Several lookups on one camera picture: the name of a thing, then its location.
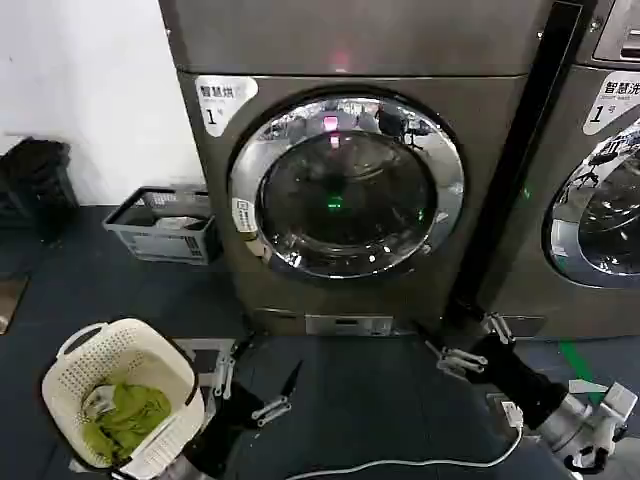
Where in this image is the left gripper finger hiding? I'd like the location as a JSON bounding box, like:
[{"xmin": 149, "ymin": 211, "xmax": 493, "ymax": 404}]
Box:
[
  {"xmin": 213, "ymin": 337, "xmax": 257, "ymax": 400},
  {"xmin": 251, "ymin": 359, "xmax": 305, "ymax": 428}
]

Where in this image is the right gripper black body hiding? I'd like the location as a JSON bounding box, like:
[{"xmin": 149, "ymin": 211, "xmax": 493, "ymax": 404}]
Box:
[{"xmin": 468, "ymin": 333, "xmax": 570, "ymax": 432}]

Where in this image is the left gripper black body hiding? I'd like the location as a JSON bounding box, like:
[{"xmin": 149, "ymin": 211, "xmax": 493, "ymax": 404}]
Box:
[{"xmin": 202, "ymin": 379, "xmax": 267, "ymax": 454}]

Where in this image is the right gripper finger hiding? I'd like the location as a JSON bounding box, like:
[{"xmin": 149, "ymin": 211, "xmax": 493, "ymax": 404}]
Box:
[
  {"xmin": 424, "ymin": 339, "xmax": 490, "ymax": 375},
  {"xmin": 452, "ymin": 298, "xmax": 517, "ymax": 347}
]

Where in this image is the white plug adapter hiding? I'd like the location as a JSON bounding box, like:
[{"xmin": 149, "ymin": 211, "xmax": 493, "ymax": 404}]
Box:
[{"xmin": 499, "ymin": 399, "xmax": 524, "ymax": 427}]

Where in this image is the grey dryer with slanted panel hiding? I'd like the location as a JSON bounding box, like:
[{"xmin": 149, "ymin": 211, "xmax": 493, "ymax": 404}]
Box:
[{"xmin": 492, "ymin": 0, "xmax": 640, "ymax": 339}]

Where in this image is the green garment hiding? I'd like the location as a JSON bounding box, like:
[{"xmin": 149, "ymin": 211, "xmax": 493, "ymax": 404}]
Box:
[{"xmin": 82, "ymin": 383, "xmax": 174, "ymax": 460}]

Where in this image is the white grey printed cloth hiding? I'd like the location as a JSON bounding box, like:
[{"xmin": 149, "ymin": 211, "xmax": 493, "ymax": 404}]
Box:
[{"xmin": 85, "ymin": 383, "xmax": 120, "ymax": 416}]

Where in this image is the cream perforated laundry basket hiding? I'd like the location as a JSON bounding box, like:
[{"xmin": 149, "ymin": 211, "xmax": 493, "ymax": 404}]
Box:
[{"xmin": 40, "ymin": 318, "xmax": 206, "ymax": 479}]

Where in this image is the grey plastic crate basket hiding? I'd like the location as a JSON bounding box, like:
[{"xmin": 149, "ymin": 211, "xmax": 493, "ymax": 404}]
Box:
[{"xmin": 102, "ymin": 185, "xmax": 219, "ymax": 265}]

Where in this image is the round glass door chrome rim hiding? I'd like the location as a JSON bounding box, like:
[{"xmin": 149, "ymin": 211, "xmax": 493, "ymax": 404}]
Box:
[{"xmin": 541, "ymin": 118, "xmax": 640, "ymax": 290}]

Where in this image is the round glass dryer door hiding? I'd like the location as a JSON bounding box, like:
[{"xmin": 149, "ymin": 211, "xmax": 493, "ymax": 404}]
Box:
[{"xmin": 226, "ymin": 85, "xmax": 467, "ymax": 280}]

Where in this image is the black plastic crate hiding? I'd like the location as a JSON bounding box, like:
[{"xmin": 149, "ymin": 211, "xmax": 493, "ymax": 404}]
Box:
[{"xmin": 0, "ymin": 138, "xmax": 81, "ymax": 241}]

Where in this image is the white floor frame plate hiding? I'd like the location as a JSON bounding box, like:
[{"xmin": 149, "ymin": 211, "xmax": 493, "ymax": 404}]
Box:
[{"xmin": 172, "ymin": 337, "xmax": 237, "ymax": 396}]

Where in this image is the white power cable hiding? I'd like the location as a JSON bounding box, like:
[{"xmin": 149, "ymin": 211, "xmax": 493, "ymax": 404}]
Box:
[{"xmin": 294, "ymin": 413, "xmax": 525, "ymax": 474}]

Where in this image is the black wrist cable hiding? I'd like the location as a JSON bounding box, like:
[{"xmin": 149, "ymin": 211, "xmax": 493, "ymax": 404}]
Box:
[{"xmin": 563, "ymin": 442, "xmax": 619, "ymax": 475}]

